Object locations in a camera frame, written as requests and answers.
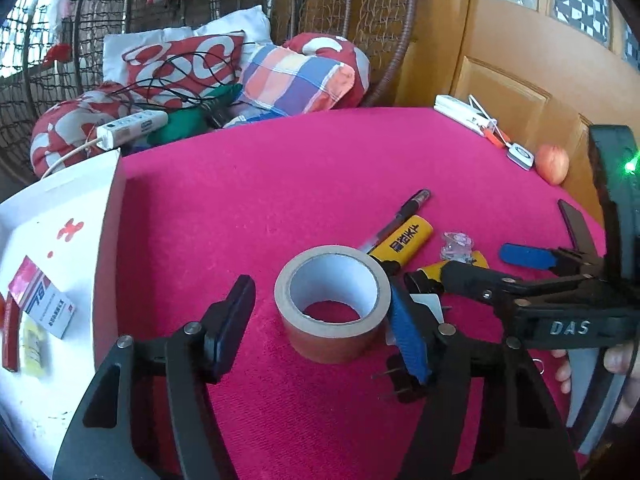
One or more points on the person's right hand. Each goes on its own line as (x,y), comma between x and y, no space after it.
(625,360)

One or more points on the white cardboard box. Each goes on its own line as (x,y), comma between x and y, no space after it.
(75,195)

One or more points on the white pillow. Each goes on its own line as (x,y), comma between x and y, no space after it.
(145,40)

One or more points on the wicker hanging chair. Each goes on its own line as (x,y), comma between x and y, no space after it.
(350,20)

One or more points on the white square button device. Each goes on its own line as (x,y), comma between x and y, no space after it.
(521,157)

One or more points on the wooden door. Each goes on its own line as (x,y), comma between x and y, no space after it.
(500,35)

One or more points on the green cloth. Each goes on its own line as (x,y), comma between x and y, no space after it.
(180,127)

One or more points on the square red white cushion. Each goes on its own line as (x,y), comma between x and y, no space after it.
(200,65)

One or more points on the red apple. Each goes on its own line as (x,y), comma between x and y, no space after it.
(552,165)

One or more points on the white multi-port charger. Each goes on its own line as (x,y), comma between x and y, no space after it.
(455,107)

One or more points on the yellow packet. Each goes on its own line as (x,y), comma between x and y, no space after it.
(35,352)

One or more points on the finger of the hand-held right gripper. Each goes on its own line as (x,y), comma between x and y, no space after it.
(525,254)
(465,277)

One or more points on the white red small carton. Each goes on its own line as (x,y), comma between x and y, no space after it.
(47,310)

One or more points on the black plug adapter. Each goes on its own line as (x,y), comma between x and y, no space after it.
(407,385)

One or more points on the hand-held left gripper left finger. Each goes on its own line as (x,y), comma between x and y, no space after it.
(230,320)

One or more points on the clear plastic trinket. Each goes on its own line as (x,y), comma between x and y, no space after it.
(456,247)

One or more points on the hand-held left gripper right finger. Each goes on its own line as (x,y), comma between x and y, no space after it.
(407,330)

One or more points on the white power strip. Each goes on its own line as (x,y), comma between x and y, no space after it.
(132,127)

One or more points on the round red white cushion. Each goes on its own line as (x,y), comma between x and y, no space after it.
(325,45)
(70,125)

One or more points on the yellow lighter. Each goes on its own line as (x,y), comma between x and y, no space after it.
(422,282)
(405,240)

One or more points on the magenta towel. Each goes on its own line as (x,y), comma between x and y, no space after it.
(250,185)

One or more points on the brown tape roll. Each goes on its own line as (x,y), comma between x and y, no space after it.
(340,345)

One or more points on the plaid pillow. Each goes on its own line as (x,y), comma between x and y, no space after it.
(295,80)

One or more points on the red flat bar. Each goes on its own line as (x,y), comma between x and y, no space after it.
(10,335)

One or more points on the black pen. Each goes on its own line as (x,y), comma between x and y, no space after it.
(405,210)

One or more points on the red hanging ornament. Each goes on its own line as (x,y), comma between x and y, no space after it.
(59,54)

